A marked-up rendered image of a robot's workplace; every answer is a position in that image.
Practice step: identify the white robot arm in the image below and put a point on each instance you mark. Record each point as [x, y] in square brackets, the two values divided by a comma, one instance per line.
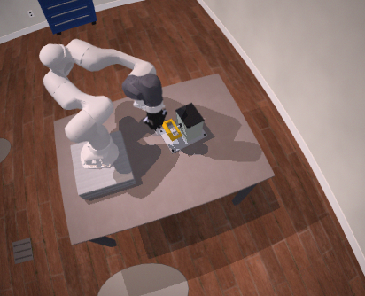
[143, 85]

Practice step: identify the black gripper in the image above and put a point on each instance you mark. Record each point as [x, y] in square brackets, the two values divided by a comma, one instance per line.
[159, 120]

